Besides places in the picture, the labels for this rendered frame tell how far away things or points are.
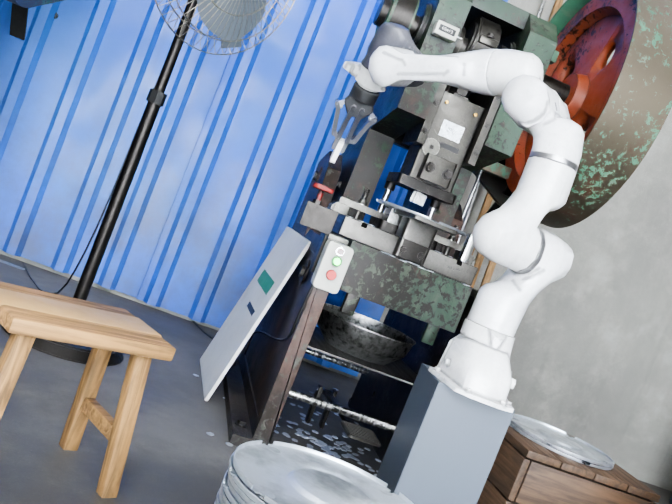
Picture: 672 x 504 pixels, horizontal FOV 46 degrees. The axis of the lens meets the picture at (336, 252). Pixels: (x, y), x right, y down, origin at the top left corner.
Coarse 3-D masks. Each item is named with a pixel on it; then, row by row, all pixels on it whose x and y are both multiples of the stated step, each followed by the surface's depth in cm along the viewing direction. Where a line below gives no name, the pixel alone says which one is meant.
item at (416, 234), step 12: (408, 216) 227; (420, 216) 222; (408, 228) 234; (420, 228) 235; (432, 228) 235; (444, 228) 224; (408, 240) 235; (420, 240) 235; (432, 240) 236; (396, 252) 235; (408, 252) 235; (420, 252) 236; (420, 264) 236
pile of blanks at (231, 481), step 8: (232, 456) 109; (232, 464) 107; (232, 472) 104; (224, 480) 106; (232, 480) 102; (240, 480) 102; (224, 488) 105; (232, 488) 102; (240, 488) 100; (248, 488) 101; (216, 496) 107; (224, 496) 103; (232, 496) 103; (240, 496) 100; (248, 496) 98; (256, 496) 98
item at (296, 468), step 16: (240, 448) 111; (256, 448) 114; (288, 448) 120; (304, 448) 122; (240, 464) 106; (256, 464) 108; (272, 464) 110; (288, 464) 113; (304, 464) 116; (320, 464) 119; (336, 464) 122; (256, 480) 102; (272, 480) 104; (288, 480) 107; (304, 480) 107; (320, 480) 110; (336, 480) 112; (352, 480) 117; (368, 480) 120; (288, 496) 101; (304, 496) 103; (320, 496) 104; (336, 496) 106; (352, 496) 109; (368, 496) 113; (384, 496) 116; (400, 496) 118
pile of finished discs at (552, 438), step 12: (516, 420) 213; (528, 420) 221; (528, 432) 200; (540, 432) 208; (552, 432) 213; (564, 432) 222; (540, 444) 197; (552, 444) 199; (564, 444) 203; (576, 444) 209; (588, 444) 218; (564, 456) 195; (576, 456) 195; (588, 456) 202; (600, 456) 209; (600, 468) 197; (612, 468) 202
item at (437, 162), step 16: (448, 96) 241; (448, 112) 242; (464, 112) 243; (480, 112) 244; (432, 128) 242; (448, 128) 242; (464, 128) 243; (432, 144) 241; (448, 144) 243; (464, 144) 244; (416, 160) 242; (432, 160) 240; (448, 160) 244; (416, 176) 243; (432, 176) 240; (448, 176) 240
